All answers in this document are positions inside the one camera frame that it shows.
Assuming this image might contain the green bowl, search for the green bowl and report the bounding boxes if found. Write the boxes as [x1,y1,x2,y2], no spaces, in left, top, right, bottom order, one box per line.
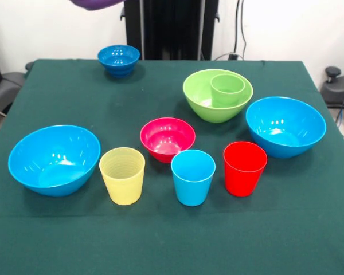
[182,68,254,124]

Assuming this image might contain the small dark blue bowl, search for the small dark blue bowl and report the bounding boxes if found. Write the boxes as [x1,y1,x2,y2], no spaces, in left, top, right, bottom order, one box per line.
[97,44,140,78]

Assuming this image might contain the large light blue bowl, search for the large light blue bowl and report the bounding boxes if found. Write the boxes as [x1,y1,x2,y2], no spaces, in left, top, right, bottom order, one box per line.
[7,124,101,197]
[245,96,327,159]

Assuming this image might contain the purple bowl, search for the purple bowl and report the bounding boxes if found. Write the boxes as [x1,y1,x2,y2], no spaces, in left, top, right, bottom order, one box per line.
[70,0,126,11]

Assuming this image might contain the pink bowl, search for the pink bowl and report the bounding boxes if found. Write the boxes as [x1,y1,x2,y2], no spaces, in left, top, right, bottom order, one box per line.
[139,117,197,164]

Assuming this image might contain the light blue cup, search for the light blue cup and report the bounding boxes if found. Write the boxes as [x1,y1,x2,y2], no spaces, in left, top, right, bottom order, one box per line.
[170,149,216,207]

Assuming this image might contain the yellow cup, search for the yellow cup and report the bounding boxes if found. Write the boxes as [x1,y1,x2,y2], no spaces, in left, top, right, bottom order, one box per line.
[99,147,146,206]

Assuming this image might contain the red cup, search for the red cup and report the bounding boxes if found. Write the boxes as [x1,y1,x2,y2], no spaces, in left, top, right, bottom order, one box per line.
[223,141,268,198]

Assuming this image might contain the dark green tablecloth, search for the dark green tablecloth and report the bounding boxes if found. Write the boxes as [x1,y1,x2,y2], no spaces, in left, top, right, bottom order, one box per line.
[0,58,344,275]

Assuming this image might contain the black wall cable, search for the black wall cable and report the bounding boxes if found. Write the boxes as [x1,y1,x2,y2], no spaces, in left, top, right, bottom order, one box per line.
[212,0,247,61]

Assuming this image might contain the grey pedestal foot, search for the grey pedestal foot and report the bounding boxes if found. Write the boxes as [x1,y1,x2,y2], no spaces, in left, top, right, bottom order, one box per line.
[0,71,27,115]
[320,66,344,105]

